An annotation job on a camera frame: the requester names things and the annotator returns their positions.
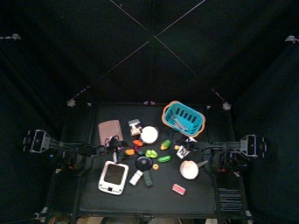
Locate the white card with black print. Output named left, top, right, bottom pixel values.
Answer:
left=174, top=147, right=192, bottom=160

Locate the yellow green toy corn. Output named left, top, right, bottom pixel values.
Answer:
left=160, top=139, right=173, bottom=151

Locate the pink cutting board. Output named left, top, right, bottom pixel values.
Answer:
left=97, top=119, right=125, bottom=147

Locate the dark green toy vegetable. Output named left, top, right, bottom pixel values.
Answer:
left=156, top=155, right=173, bottom=164

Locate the beige and grey toy block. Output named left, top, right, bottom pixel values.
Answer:
left=126, top=118, right=144, bottom=137

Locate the silver metal utensil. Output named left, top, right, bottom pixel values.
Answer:
left=172, top=115, right=189, bottom=131

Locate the white round bowl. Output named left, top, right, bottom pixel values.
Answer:
left=138, top=125, right=160, bottom=144

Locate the black toy frying pan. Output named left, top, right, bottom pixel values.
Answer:
left=134, top=156, right=154, bottom=188

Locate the lime green toy pepper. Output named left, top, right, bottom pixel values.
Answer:
left=144, top=149, right=158, bottom=159

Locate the teal basket with orange rim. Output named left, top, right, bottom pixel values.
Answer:
left=161, top=100, right=206, bottom=138

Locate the white toy game console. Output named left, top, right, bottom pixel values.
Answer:
left=97, top=160, right=129, bottom=196

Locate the white rectangular block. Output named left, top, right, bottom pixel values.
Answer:
left=128, top=170, right=145, bottom=186

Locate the red pink rectangular card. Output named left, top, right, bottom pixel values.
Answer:
left=172, top=183, right=188, bottom=196

